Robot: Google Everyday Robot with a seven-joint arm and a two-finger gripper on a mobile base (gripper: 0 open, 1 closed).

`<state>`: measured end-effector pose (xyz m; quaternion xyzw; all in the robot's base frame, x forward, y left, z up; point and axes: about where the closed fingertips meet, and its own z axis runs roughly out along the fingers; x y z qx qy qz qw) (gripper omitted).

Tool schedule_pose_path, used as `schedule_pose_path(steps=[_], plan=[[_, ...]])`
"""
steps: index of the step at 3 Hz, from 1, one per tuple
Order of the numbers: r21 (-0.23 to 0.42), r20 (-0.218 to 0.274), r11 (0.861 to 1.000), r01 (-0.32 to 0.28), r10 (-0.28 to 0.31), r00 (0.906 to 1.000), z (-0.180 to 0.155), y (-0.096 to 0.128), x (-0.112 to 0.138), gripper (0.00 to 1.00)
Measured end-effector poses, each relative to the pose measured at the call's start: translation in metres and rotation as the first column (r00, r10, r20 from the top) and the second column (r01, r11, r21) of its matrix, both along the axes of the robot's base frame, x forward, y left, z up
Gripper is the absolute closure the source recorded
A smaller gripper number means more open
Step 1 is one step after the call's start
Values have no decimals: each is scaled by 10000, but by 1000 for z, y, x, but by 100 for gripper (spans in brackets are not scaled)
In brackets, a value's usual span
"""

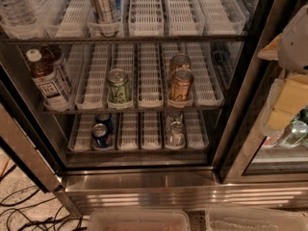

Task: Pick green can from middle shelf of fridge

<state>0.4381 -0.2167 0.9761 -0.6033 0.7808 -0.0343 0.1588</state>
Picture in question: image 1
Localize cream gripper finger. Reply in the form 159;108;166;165
258;35;281;61

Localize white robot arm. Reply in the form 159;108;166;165
258;4;308;74

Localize rear orange soda can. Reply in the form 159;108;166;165
169;53;191;73

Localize orange soda can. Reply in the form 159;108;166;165
169;53;191;73
169;67;193;102

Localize front orange soda can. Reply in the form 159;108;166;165
169;67;193;102

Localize glass fridge door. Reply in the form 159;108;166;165
221;0;308;183

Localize rear silver can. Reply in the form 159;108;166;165
167;111;183;125

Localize silver can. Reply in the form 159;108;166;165
167;111;183;125
167;121;185;146

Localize front silver can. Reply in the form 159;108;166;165
167;121;185;146

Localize stainless steel fridge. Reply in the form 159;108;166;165
0;0;308;216

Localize green soda can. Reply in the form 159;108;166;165
107;68;132;104

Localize tall can on top shelf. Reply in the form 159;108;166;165
90;0;121;24

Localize rear blue soda can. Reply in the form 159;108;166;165
95;113;114;134

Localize blue soda can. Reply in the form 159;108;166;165
91;123;113;148
95;113;114;134

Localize front blue soda can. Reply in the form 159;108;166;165
91;123;113;148

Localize green glass bottle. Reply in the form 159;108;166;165
279;120;308;148

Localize clear plastic bin right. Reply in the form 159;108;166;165
205;207;308;231

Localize clear plastic bin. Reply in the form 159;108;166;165
205;207;308;231
87;208;191;231

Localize rear tea bottle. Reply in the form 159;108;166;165
41;45;72;94

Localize clear plastic bin left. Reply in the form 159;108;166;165
87;208;191;231

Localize front tea bottle white cap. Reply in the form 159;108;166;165
26;49;70;111

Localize clear water bottle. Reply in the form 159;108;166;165
0;0;36;26

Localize black floor cables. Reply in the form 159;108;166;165
0;164;89;231

